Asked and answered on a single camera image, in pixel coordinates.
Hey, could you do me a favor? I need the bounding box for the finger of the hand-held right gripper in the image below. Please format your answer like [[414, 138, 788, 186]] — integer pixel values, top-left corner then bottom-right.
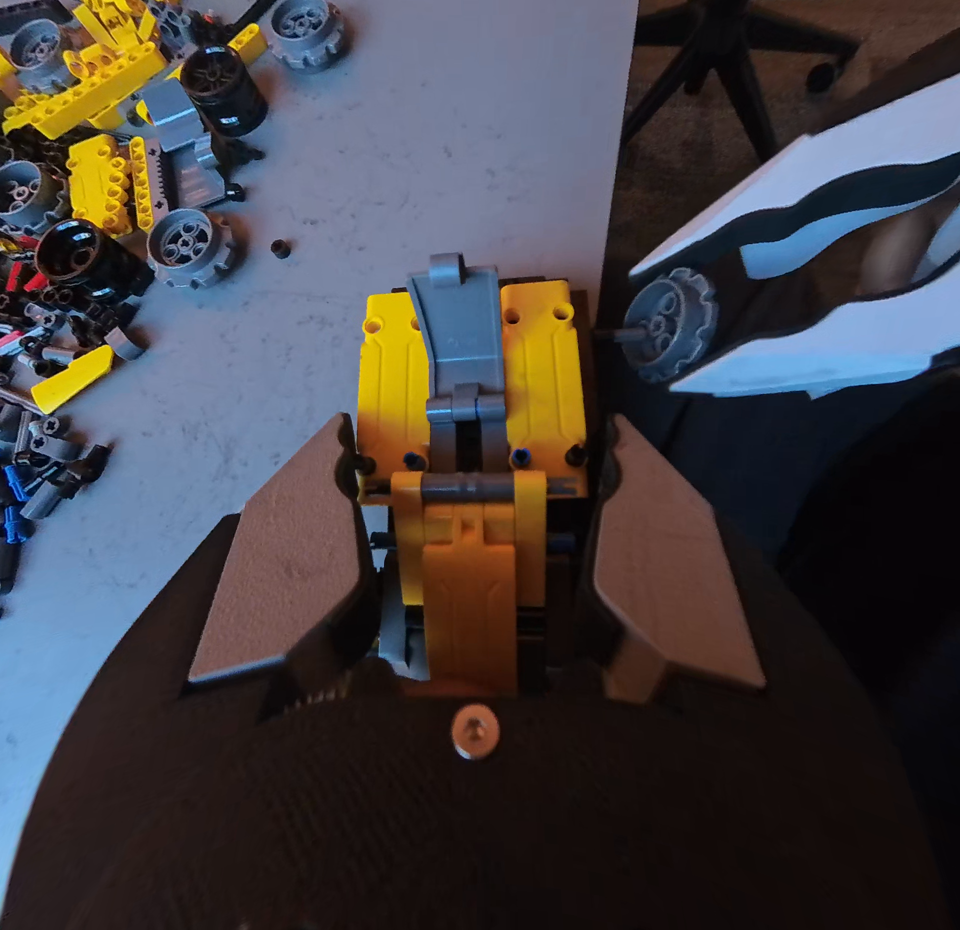
[[628, 75, 960, 282], [669, 262, 960, 402]]

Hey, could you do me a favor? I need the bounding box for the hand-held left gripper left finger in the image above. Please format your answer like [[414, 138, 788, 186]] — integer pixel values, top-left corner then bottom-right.
[[187, 412, 378, 691]]

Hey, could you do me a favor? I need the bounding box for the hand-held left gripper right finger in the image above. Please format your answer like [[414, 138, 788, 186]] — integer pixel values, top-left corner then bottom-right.
[[586, 414, 768, 704]]

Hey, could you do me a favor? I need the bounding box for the grey toothed wheel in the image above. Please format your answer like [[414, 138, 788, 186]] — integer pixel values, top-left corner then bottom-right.
[[267, 0, 348, 75], [144, 207, 240, 292], [620, 267, 720, 384]]

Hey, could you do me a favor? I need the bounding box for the yellow toy vehicle model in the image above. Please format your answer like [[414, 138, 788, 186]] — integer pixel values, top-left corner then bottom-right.
[[351, 252, 602, 700]]

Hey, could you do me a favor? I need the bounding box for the grey desk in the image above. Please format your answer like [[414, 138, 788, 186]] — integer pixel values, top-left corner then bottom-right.
[[0, 0, 645, 871]]

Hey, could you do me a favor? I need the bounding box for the black swivel chair base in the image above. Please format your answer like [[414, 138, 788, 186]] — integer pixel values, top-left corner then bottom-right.
[[621, 0, 861, 163]]

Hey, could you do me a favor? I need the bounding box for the person's dark clothing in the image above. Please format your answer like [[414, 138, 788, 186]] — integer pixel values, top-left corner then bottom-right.
[[600, 285, 960, 930]]

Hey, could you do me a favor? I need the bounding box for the yellow curved panel piece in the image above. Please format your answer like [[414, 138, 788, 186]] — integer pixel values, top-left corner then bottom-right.
[[29, 342, 116, 414]]

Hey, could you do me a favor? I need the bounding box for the black wheel rim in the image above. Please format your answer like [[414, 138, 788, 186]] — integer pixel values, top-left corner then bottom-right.
[[33, 216, 156, 298]]

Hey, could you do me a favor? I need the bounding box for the grey panel piece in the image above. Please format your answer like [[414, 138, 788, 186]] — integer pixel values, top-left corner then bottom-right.
[[138, 81, 246, 208]]

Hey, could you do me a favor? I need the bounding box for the pile of yellow beams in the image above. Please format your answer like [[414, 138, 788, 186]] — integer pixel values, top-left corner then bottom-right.
[[0, 0, 268, 238]]

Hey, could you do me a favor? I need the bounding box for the thick black axle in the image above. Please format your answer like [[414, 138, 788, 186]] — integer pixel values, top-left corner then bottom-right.
[[231, 0, 294, 32]]

